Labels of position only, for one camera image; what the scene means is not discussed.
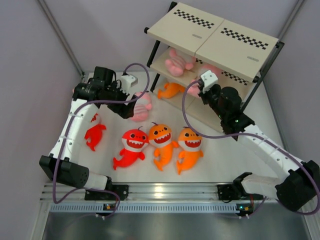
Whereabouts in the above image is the aluminium mounting rail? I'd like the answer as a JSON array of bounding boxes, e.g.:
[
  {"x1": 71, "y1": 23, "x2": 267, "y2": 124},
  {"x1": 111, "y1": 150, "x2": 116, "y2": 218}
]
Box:
[{"x1": 39, "y1": 181, "x2": 313, "y2": 201}]

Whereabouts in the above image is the red shark plush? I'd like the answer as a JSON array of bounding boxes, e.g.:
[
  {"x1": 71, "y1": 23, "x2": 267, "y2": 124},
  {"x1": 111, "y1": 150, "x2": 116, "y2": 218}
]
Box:
[
  {"x1": 113, "y1": 126, "x2": 150, "y2": 170},
  {"x1": 84, "y1": 113, "x2": 107, "y2": 152}
]

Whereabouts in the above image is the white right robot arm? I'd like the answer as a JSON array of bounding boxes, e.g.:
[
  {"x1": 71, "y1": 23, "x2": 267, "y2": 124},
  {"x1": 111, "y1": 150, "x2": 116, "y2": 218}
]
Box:
[{"x1": 199, "y1": 83, "x2": 320, "y2": 212}]

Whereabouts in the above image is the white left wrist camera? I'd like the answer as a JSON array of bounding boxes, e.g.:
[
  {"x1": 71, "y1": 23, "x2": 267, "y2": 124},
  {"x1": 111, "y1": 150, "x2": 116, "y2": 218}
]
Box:
[{"x1": 119, "y1": 73, "x2": 138, "y2": 93}]

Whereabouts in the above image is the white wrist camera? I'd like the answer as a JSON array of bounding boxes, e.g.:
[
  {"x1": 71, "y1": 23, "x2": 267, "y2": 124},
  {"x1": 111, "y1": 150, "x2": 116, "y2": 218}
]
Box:
[
  {"x1": 119, "y1": 73, "x2": 138, "y2": 93},
  {"x1": 200, "y1": 70, "x2": 218, "y2": 93}
]

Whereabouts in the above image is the red shark plush centre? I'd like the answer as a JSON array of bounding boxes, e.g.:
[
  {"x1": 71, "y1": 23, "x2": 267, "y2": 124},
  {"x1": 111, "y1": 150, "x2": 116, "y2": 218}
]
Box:
[{"x1": 113, "y1": 126, "x2": 150, "y2": 170}]

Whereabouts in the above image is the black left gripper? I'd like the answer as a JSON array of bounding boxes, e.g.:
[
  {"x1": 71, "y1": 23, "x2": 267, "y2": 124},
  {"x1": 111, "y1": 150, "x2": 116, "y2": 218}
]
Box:
[{"x1": 101, "y1": 81, "x2": 137, "y2": 119}]

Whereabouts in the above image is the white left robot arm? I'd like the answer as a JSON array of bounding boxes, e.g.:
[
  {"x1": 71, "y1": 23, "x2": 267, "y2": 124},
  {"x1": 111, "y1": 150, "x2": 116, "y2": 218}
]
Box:
[{"x1": 39, "y1": 66, "x2": 138, "y2": 200}]

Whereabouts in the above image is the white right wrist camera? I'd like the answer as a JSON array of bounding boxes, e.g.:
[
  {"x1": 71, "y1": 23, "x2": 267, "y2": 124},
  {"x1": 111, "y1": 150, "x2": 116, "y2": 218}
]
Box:
[{"x1": 200, "y1": 70, "x2": 218, "y2": 93}]

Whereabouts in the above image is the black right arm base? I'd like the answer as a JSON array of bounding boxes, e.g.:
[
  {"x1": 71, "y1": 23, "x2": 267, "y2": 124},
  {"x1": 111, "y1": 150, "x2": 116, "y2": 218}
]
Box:
[{"x1": 217, "y1": 183, "x2": 264, "y2": 202}]

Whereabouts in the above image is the orange shark plush right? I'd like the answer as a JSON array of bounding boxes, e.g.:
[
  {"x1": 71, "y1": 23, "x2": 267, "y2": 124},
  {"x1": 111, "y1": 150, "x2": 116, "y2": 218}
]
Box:
[{"x1": 176, "y1": 127, "x2": 204, "y2": 175}]

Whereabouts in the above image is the beige three-tier shelf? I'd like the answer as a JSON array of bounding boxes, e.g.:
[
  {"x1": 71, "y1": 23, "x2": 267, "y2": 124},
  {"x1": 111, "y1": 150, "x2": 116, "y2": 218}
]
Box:
[{"x1": 144, "y1": 1, "x2": 285, "y2": 142}]

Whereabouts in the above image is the orange shark plush centre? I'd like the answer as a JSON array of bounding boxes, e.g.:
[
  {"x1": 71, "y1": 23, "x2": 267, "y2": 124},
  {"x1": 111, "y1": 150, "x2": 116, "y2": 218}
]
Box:
[{"x1": 148, "y1": 122, "x2": 179, "y2": 171}]

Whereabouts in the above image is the grey slotted cable duct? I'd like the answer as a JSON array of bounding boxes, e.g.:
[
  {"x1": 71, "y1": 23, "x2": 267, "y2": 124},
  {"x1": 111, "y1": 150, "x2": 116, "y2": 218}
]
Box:
[{"x1": 50, "y1": 203, "x2": 245, "y2": 214}]

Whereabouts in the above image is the red shark plush left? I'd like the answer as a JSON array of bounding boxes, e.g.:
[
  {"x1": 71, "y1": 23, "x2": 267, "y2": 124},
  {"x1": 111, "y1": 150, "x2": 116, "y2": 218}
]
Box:
[{"x1": 84, "y1": 113, "x2": 107, "y2": 152}]

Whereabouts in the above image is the orange shark plush on shelf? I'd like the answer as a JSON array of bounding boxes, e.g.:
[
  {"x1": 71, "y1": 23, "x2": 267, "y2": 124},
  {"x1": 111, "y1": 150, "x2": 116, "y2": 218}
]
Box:
[{"x1": 157, "y1": 82, "x2": 186, "y2": 99}]

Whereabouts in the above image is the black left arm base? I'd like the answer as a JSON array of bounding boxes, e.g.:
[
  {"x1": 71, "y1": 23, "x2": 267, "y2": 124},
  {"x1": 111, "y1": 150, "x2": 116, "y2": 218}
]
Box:
[{"x1": 84, "y1": 184, "x2": 129, "y2": 201}]

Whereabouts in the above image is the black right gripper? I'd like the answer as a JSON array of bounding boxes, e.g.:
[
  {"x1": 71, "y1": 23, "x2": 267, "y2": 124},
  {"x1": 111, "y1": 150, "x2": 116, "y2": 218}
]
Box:
[{"x1": 198, "y1": 84, "x2": 227, "y2": 120}]

